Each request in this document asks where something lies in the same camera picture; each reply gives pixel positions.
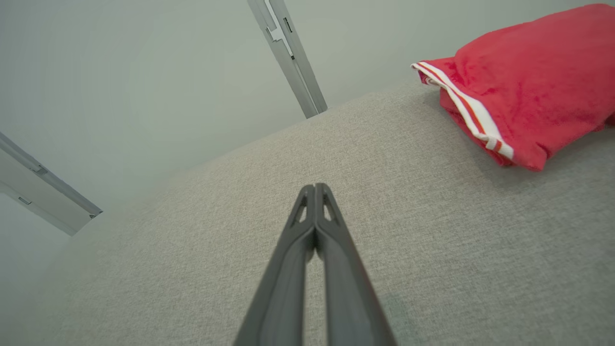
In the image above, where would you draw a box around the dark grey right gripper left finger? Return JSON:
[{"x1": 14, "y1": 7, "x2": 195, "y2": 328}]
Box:
[{"x1": 234, "y1": 184, "x2": 317, "y2": 346}]

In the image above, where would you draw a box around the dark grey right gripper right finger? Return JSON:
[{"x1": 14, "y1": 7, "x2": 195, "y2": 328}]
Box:
[{"x1": 316, "y1": 183, "x2": 397, "y2": 346}]

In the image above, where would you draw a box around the red and white garment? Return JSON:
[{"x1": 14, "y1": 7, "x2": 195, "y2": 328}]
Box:
[{"x1": 411, "y1": 4, "x2": 615, "y2": 172}]

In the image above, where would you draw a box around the grey fabric sofa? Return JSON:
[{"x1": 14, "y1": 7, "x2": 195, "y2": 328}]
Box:
[{"x1": 0, "y1": 79, "x2": 615, "y2": 346}]

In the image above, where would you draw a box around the aluminium partition post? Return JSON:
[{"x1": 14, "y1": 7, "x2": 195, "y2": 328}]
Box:
[
  {"x1": 247, "y1": 0, "x2": 329, "y2": 119},
  {"x1": 0, "y1": 132, "x2": 103, "y2": 236}
]

